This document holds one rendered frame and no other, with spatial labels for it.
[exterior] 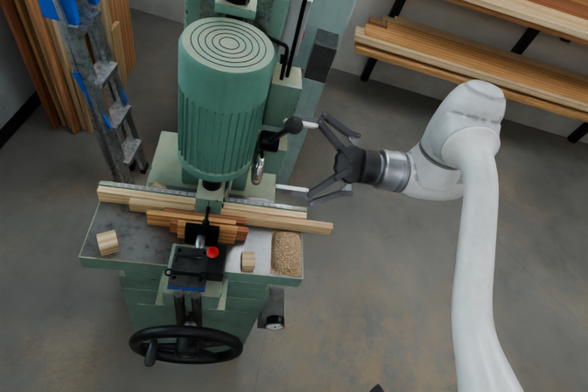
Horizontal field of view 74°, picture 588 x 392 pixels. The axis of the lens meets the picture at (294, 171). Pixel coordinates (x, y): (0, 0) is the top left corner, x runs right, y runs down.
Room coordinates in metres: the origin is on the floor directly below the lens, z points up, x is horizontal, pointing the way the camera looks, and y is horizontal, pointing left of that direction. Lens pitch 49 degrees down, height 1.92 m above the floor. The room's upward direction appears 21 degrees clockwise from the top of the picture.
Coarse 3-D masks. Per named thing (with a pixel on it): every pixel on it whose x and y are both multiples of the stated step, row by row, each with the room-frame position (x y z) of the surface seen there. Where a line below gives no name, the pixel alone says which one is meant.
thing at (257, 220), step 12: (132, 204) 0.52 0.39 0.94; (144, 204) 0.53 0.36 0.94; (156, 204) 0.54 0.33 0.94; (168, 204) 0.56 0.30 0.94; (180, 204) 0.57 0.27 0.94; (252, 216) 0.62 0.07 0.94; (264, 216) 0.63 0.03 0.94; (276, 216) 0.65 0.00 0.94; (288, 228) 0.64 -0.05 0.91; (300, 228) 0.65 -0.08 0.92; (312, 228) 0.66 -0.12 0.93; (324, 228) 0.67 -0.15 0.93
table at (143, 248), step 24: (96, 216) 0.46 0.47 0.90; (120, 216) 0.49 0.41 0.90; (144, 216) 0.51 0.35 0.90; (96, 240) 0.40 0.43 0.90; (120, 240) 0.42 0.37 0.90; (144, 240) 0.45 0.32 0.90; (168, 240) 0.47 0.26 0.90; (240, 240) 0.55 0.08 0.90; (264, 240) 0.58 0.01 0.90; (96, 264) 0.35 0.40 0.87; (120, 264) 0.37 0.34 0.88; (144, 264) 0.39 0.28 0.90; (240, 264) 0.48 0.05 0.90; (264, 264) 0.51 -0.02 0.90; (216, 312) 0.35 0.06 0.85
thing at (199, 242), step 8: (192, 224) 0.49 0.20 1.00; (200, 224) 0.50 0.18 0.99; (192, 232) 0.49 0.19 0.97; (200, 232) 0.49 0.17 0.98; (208, 232) 0.50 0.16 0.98; (216, 232) 0.50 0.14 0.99; (192, 240) 0.49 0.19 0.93; (200, 240) 0.48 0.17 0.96; (208, 240) 0.50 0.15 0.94; (216, 240) 0.50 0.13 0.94
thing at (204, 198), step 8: (200, 184) 0.57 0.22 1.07; (224, 184) 0.60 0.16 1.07; (200, 192) 0.55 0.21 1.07; (208, 192) 0.56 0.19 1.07; (216, 192) 0.56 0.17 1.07; (200, 200) 0.53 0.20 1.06; (208, 200) 0.54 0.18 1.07; (216, 200) 0.54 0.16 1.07; (224, 200) 0.56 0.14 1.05; (200, 208) 0.53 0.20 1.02; (216, 208) 0.54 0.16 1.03
